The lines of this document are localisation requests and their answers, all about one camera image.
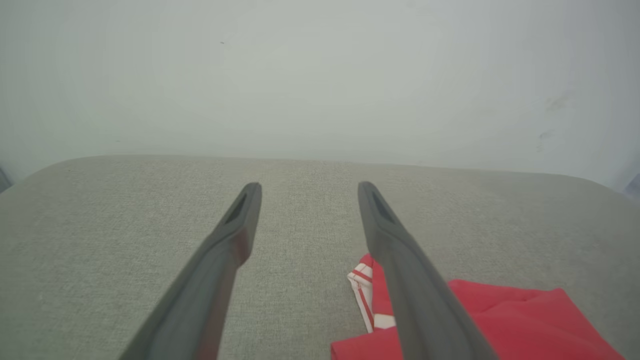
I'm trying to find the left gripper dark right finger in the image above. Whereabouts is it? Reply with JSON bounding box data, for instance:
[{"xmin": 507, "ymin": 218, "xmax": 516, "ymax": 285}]
[{"xmin": 357, "ymin": 181, "xmax": 499, "ymax": 360}]

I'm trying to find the red and white garment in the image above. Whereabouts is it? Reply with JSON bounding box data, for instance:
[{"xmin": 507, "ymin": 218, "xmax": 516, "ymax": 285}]
[{"xmin": 330, "ymin": 252, "xmax": 626, "ymax": 360}]

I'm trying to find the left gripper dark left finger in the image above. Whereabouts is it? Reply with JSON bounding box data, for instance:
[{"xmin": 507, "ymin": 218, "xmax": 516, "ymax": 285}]
[{"xmin": 119, "ymin": 182, "xmax": 263, "ymax": 360}]

